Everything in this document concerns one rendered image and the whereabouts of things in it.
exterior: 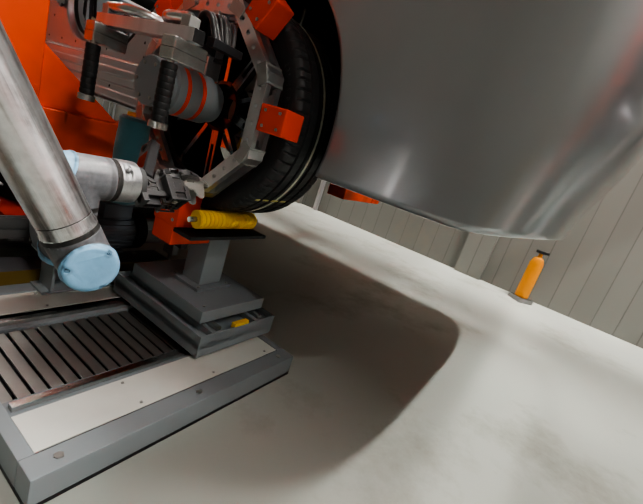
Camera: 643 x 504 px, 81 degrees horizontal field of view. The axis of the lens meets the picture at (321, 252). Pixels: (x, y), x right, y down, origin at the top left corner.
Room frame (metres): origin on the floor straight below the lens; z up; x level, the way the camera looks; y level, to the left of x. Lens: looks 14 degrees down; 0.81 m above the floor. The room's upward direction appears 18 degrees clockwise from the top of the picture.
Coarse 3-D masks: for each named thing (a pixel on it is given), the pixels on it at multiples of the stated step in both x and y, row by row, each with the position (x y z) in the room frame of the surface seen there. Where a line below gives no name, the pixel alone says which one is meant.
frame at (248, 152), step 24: (192, 0) 1.19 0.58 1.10; (216, 0) 1.14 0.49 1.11; (240, 0) 1.10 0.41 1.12; (240, 24) 1.09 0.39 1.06; (264, 48) 1.05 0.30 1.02; (264, 72) 1.02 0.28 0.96; (264, 96) 1.02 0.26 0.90; (240, 144) 1.03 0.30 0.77; (264, 144) 1.06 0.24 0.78; (216, 168) 1.07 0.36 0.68; (240, 168) 1.08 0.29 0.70; (216, 192) 1.12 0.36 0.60
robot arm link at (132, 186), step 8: (120, 160) 0.77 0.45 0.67; (128, 168) 0.75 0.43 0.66; (136, 168) 0.78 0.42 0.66; (128, 176) 0.75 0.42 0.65; (136, 176) 0.77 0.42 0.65; (128, 184) 0.75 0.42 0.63; (136, 184) 0.76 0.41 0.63; (128, 192) 0.75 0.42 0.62; (136, 192) 0.77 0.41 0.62; (120, 200) 0.76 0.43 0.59; (128, 200) 0.77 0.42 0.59
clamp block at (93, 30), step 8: (88, 24) 1.04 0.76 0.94; (96, 24) 1.03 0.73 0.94; (104, 24) 1.05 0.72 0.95; (88, 32) 1.04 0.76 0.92; (96, 32) 1.03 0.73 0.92; (104, 32) 1.05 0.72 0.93; (112, 32) 1.07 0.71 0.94; (120, 32) 1.08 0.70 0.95; (88, 40) 1.06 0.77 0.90; (96, 40) 1.04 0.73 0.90; (104, 40) 1.05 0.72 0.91; (112, 40) 1.07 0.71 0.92; (120, 40) 1.09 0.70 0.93; (112, 48) 1.07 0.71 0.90; (120, 48) 1.09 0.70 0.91
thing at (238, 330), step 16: (128, 272) 1.32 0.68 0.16; (128, 288) 1.24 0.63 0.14; (144, 288) 1.27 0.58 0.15; (144, 304) 1.19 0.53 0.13; (160, 304) 1.20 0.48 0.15; (160, 320) 1.14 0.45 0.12; (176, 320) 1.10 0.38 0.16; (192, 320) 1.14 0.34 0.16; (224, 320) 1.23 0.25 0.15; (240, 320) 1.21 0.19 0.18; (256, 320) 1.27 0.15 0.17; (272, 320) 1.35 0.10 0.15; (176, 336) 1.09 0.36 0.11; (192, 336) 1.06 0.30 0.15; (208, 336) 1.07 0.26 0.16; (224, 336) 1.13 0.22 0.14; (240, 336) 1.21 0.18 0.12; (256, 336) 1.29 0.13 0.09; (192, 352) 1.05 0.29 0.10; (208, 352) 1.08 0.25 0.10
